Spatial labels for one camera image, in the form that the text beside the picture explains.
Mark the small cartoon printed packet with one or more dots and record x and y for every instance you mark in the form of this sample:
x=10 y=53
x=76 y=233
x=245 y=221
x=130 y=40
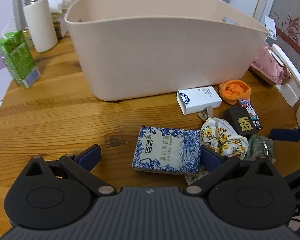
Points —
x=251 y=111

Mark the tissue box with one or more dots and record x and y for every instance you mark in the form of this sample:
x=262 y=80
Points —
x=58 y=9

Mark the pink pouch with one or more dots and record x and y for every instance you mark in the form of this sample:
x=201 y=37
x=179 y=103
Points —
x=270 y=67

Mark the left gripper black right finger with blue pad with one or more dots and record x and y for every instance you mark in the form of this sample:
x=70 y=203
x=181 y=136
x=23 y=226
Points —
x=217 y=166

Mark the green candy bag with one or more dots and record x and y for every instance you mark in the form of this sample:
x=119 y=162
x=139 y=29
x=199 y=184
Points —
x=260 y=146

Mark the white small box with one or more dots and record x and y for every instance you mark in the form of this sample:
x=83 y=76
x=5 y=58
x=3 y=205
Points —
x=195 y=100

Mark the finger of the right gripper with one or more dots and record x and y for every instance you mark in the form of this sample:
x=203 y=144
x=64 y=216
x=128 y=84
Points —
x=292 y=135

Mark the green drink carton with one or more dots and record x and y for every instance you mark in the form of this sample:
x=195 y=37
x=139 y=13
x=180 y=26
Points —
x=17 y=58

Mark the white thermos bottle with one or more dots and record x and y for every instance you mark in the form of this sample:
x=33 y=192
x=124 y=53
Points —
x=40 y=24

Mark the blue white tissue pack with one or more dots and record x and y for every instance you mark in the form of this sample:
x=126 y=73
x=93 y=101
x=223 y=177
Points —
x=167 y=150

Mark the orange sock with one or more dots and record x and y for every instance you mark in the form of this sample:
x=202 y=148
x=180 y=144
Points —
x=234 y=90

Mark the beige plastic storage bin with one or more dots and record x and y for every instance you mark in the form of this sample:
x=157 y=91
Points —
x=135 y=48

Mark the floral fabric scrunchie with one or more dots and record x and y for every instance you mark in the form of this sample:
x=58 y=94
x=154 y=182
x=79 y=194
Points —
x=218 y=135

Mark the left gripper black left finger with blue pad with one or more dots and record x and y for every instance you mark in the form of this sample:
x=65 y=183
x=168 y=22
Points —
x=79 y=167

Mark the black box yellow character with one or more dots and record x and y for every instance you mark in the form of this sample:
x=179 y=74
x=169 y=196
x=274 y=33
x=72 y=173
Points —
x=240 y=120

